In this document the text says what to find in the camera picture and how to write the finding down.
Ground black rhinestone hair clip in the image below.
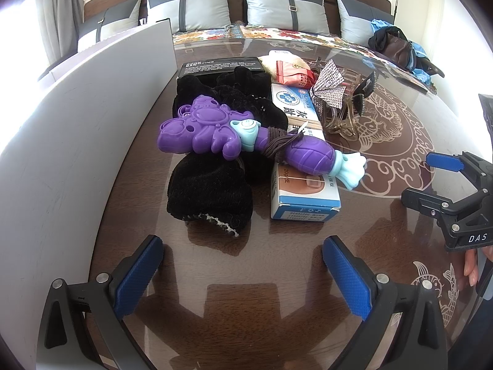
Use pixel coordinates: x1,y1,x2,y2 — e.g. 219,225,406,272
352,71,377,116

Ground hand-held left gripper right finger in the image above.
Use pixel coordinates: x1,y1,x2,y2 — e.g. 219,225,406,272
323,235,449,370

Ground purple toy wand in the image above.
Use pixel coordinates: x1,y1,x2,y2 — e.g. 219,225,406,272
156,96,366,191

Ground grey pillow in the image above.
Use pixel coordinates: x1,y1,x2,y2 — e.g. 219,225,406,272
336,0,395,47
239,0,330,35
77,0,143,52
145,0,234,33

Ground blue and white medicine box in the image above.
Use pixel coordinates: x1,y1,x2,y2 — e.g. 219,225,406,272
270,83,341,221

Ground brown patterned desktop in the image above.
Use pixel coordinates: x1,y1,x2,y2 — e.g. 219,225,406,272
90,33,493,370

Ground red snack packet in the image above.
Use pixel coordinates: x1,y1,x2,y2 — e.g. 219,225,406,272
274,61,314,88

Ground black velvet cloth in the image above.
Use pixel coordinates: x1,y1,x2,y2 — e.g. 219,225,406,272
166,66,289,237

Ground brown hair tie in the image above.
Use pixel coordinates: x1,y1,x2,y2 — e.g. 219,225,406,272
262,126,305,160

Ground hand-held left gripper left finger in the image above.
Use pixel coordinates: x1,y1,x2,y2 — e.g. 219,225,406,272
36,234,164,370

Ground person's right hand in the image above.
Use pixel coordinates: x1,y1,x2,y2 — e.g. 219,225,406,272
464,247,493,288

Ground black cardboard box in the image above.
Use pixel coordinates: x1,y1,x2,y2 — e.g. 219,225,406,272
176,57,266,83

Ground rhinestone bow hair clip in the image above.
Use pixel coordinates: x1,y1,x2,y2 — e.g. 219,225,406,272
311,60,347,110

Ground pile of clothes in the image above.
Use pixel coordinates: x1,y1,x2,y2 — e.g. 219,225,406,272
368,19,445,85

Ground clear claw hair clip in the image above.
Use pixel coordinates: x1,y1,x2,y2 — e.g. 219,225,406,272
318,67,365,141

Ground white panel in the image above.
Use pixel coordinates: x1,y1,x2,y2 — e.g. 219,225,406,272
0,19,174,370

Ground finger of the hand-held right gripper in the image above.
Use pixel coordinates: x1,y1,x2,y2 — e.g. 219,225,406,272
401,187,463,221
426,151,493,195

